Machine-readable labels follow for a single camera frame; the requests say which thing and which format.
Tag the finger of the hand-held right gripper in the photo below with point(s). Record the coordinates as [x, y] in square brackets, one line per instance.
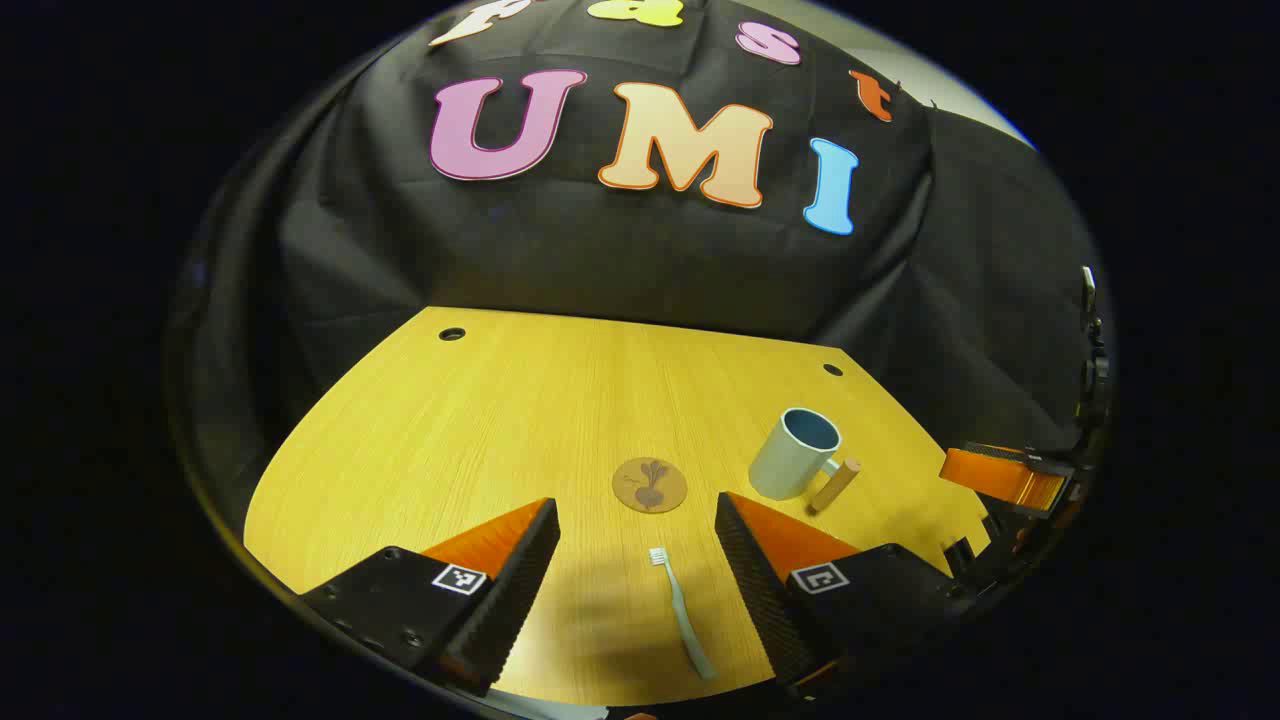
[1000, 482]

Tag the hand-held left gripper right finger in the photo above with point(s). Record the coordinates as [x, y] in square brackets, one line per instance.
[755, 580]

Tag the wooden desktop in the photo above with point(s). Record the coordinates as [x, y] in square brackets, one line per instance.
[480, 440]

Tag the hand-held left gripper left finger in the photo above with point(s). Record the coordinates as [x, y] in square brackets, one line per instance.
[520, 580]

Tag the round cork coaster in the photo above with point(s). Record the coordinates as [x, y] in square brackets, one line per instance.
[650, 485]

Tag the black backdrop cloth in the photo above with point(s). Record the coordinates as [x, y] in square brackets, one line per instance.
[600, 260]

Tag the pale green toothbrush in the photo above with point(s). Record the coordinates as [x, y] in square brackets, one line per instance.
[685, 620]

